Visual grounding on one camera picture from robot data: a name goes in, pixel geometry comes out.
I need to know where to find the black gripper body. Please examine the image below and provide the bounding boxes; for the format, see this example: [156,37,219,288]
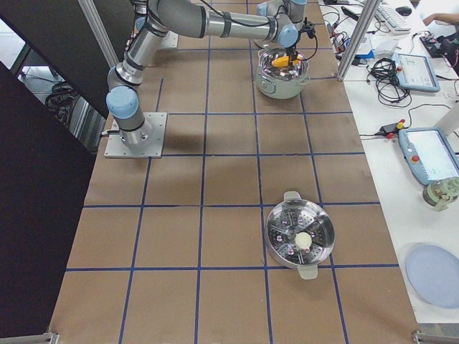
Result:
[285,45,298,56]

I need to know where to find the yellow corn cob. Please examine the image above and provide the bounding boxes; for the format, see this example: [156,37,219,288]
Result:
[272,56,301,68]

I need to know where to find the pale green electric pot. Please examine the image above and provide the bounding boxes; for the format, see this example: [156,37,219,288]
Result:
[255,48,310,100]

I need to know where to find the white keyboard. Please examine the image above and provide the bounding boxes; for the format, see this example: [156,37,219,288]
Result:
[374,3,411,35]

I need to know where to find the black computer mouse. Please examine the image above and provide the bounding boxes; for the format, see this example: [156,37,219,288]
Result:
[395,6,412,16]

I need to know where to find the black power adapter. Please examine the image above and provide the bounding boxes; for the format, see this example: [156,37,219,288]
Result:
[377,123,399,138]

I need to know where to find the far blue teach pendant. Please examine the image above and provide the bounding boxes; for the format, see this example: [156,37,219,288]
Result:
[392,52,440,92]

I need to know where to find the blue teach pendant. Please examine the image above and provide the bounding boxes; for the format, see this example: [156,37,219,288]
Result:
[398,127,458,186]
[392,52,440,92]

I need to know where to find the near blue teach pendant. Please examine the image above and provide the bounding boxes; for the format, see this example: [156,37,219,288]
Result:
[398,127,458,186]

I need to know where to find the stainless steel steamer basket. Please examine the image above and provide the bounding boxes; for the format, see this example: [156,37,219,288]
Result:
[264,191,335,280]

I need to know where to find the white steamed bun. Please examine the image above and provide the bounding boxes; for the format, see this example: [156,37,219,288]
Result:
[295,232,313,250]

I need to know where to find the glass jar with lid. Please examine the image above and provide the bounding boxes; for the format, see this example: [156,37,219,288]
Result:
[422,177,458,211]

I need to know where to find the light blue plate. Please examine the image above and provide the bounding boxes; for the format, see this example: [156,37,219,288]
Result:
[405,244,458,309]

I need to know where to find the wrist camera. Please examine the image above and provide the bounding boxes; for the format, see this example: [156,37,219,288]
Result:
[303,20,316,39]

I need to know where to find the aluminium frame post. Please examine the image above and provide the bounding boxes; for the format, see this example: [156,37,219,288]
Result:
[336,0,379,81]

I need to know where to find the black tangled cable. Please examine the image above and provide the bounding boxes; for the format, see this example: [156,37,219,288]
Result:
[366,58,412,107]

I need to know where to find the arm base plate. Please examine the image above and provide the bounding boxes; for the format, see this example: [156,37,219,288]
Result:
[104,112,168,158]
[158,31,179,49]

